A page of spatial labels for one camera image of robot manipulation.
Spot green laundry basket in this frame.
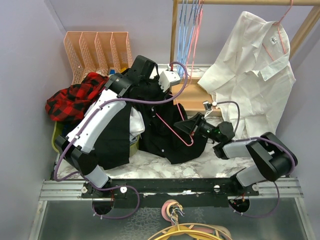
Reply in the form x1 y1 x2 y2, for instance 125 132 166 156
51 121 141 158

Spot peach file organizer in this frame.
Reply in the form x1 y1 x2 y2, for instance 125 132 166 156
63 31 133 85

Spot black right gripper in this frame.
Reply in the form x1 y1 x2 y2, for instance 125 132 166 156
174 112 221 143

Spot wooden clothes rack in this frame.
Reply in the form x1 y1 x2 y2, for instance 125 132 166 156
170 0 320 115

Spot pink hanger bundle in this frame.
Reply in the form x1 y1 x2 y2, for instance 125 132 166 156
185 0 204 86

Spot pink hanger pile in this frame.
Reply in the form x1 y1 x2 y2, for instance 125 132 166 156
161 199 232 240

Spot pink hanger holding shirt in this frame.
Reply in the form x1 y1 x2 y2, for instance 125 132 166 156
273 0 294 54

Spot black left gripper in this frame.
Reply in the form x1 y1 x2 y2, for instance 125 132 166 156
139 75 171 109

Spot red black plaid shirt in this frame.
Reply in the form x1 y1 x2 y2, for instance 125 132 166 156
45 72 109 124

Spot yellow hanger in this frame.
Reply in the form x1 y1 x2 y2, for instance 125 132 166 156
148 221 219 240

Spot white hanging shirt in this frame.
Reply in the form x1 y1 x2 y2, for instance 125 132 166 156
198 11 296 139

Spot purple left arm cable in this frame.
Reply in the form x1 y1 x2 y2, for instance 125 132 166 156
53 61 189 220

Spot black button shirt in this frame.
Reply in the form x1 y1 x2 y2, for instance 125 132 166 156
88 74 210 171

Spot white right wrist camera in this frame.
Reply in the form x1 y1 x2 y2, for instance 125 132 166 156
202 101 218 118

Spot white crumpled shirt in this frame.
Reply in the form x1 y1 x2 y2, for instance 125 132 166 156
82 107 146 151

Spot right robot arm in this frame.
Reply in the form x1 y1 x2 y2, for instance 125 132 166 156
174 113 298 196

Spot blue hanger bundle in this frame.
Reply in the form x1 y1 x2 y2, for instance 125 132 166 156
177 0 201 65

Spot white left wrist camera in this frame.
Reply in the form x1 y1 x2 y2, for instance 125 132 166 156
158 70 181 93

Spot boxes in organizer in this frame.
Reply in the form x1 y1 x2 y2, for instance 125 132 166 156
107 67 128 77

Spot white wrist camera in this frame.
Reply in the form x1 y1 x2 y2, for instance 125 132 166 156
158 70 181 93
202 101 218 118

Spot pink wire hanger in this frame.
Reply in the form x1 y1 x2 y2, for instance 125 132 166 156
155 93 195 147

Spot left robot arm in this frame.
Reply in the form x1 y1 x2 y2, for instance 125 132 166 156
56 55 181 198

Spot black mounting rail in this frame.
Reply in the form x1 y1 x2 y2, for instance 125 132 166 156
81 177 259 209

